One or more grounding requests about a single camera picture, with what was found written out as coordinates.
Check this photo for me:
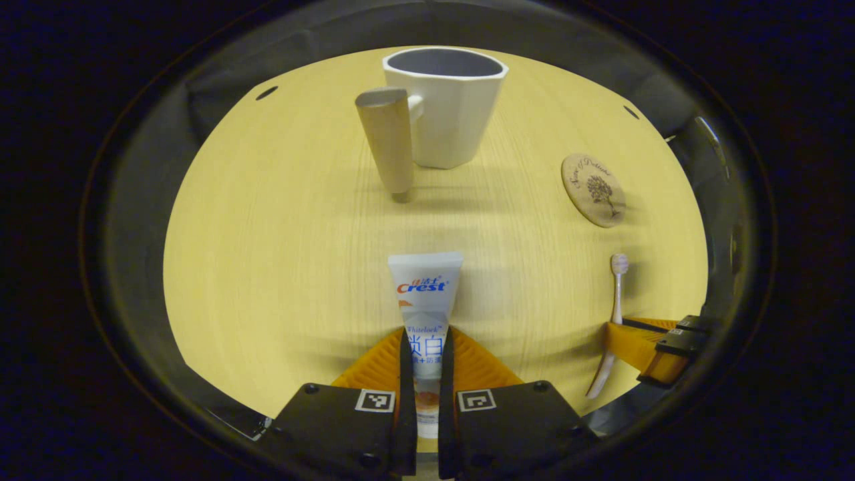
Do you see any white cup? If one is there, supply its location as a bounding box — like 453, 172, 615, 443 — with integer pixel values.
355, 45, 510, 203

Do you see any pale pink toothbrush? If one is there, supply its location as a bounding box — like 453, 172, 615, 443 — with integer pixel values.
586, 253, 630, 399

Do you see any light wooden desktop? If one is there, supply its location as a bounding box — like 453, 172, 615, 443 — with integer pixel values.
162, 45, 709, 455

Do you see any round wooden coaster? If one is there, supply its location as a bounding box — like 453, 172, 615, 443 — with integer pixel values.
561, 153, 627, 228

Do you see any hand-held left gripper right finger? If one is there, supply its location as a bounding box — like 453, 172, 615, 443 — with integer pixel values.
437, 325, 600, 480

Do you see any white and blue toothpaste tube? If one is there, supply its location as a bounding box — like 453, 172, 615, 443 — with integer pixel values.
387, 251, 464, 439

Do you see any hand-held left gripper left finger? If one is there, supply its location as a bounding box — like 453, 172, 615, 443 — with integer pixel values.
256, 326, 419, 479

